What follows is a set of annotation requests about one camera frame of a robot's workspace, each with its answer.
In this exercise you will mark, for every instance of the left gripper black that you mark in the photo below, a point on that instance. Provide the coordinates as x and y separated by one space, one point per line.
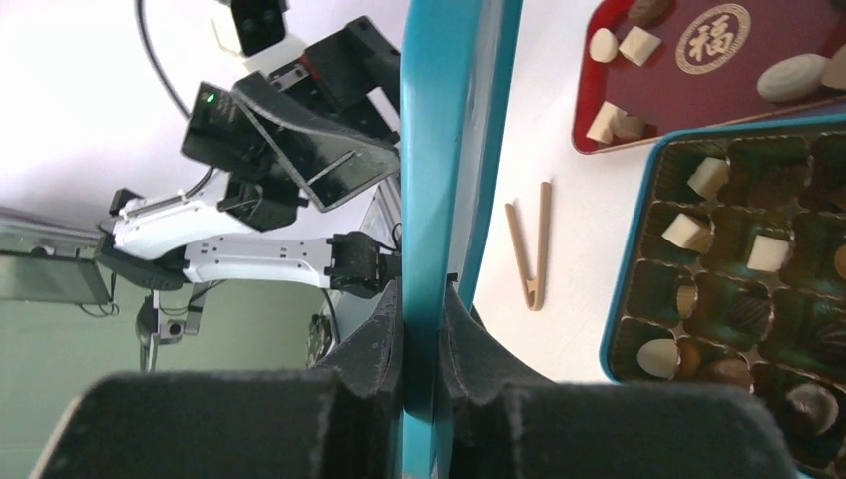
305 135

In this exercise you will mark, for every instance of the white rounded wedge chocolate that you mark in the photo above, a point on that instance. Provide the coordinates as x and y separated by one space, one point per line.
603 46

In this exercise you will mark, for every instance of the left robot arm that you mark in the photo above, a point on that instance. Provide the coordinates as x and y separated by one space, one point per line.
164 243

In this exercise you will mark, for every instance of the white tall bar chocolate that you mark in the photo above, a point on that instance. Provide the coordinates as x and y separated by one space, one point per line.
605 123

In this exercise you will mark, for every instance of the white oval chocolate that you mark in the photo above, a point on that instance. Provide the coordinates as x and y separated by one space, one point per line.
659 358

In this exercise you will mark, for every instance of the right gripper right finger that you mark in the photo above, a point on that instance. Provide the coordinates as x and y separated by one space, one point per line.
502 419

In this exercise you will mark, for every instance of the teal chocolate box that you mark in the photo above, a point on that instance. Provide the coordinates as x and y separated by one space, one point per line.
786 181

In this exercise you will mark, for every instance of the brown oval chocolate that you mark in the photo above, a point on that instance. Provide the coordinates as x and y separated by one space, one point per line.
728 371

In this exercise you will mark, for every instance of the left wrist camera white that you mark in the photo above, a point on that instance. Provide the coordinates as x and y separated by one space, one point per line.
253 33

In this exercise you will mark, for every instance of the white rectangular bar chocolate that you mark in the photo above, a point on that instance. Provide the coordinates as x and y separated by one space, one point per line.
767 254

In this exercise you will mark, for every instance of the teal box lid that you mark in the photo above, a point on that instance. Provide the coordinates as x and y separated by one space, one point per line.
456 67

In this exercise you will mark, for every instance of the brown fluted cup chocolate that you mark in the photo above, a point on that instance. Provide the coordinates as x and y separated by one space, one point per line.
629 128

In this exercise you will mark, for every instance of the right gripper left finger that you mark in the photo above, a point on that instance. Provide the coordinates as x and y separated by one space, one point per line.
340 418

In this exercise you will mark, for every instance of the white swirl round chocolate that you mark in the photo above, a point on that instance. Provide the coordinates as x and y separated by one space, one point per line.
792 79

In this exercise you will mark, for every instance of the white ridged square chocolate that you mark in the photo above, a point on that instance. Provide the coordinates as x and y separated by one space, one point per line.
709 177

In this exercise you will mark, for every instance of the wooden tongs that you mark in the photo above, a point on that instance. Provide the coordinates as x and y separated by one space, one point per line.
533 279

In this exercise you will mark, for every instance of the red chocolate tray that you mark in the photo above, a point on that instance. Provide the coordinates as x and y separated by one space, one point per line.
705 69

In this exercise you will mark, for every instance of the white ridged diamond chocolate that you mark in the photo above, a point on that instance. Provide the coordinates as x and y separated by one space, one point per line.
689 233

